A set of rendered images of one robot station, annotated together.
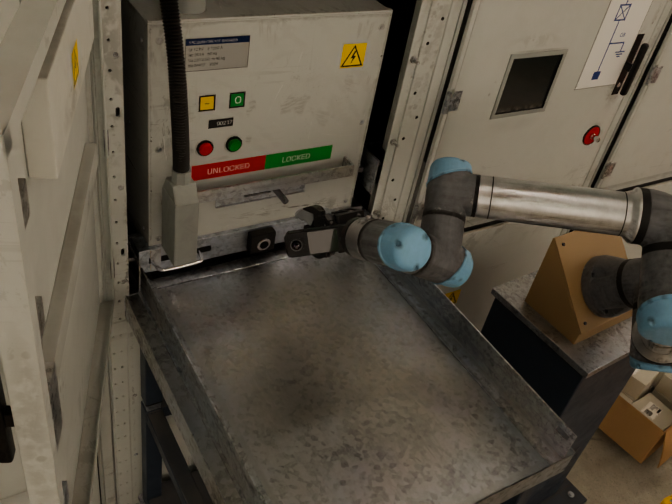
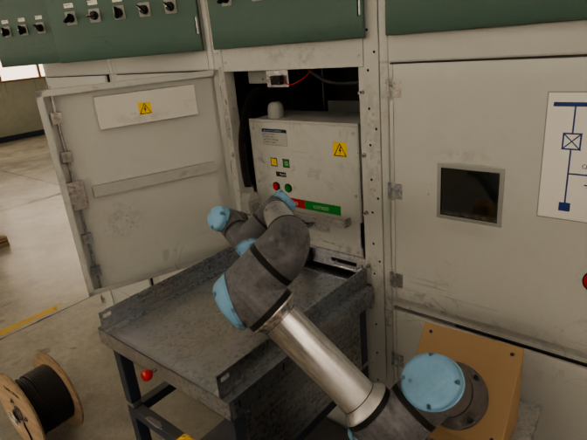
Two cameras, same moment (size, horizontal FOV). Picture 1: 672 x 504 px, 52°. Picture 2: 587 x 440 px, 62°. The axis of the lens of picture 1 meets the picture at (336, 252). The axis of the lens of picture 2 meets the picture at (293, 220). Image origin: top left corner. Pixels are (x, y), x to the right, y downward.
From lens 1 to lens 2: 1.72 m
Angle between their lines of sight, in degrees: 69
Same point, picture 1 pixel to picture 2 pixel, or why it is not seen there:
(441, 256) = (232, 231)
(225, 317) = not seen: hidden behind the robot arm
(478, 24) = (397, 134)
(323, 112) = (330, 182)
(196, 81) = (268, 149)
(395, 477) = (176, 340)
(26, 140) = (96, 116)
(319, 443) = (186, 314)
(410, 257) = (210, 220)
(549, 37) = (475, 154)
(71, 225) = (159, 172)
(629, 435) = not seen: outside the picture
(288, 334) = not seen: hidden behind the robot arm
